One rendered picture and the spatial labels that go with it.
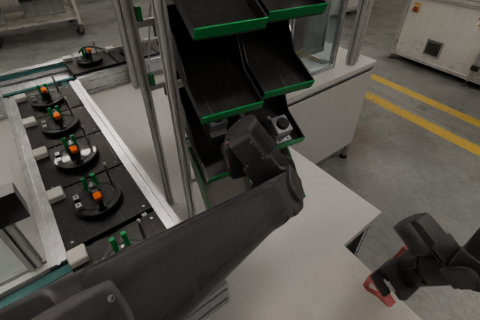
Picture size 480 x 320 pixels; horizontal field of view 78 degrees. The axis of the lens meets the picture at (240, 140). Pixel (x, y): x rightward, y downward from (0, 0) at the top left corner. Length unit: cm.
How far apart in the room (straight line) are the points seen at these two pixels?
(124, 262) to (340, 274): 82
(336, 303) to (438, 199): 182
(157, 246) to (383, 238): 206
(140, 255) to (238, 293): 72
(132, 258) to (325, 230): 88
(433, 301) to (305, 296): 127
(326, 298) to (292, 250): 16
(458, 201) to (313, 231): 180
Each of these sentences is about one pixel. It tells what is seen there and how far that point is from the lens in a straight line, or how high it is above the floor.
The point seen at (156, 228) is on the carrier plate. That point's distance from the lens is 89.
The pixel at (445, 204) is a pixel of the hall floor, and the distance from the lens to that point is 262.
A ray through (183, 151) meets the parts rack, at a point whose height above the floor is 121.
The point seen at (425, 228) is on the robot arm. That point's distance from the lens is 64.
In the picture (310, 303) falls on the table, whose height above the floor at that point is 86.
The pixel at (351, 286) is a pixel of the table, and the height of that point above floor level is 86.
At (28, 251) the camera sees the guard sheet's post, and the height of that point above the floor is 103.
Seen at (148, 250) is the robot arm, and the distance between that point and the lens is 20.
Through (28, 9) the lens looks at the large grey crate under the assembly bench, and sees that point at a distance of 601.
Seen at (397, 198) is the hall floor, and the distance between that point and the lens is 248.
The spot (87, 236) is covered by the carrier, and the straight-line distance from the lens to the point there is 94.
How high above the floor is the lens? 167
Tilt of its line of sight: 38 degrees down
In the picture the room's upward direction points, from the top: straight up
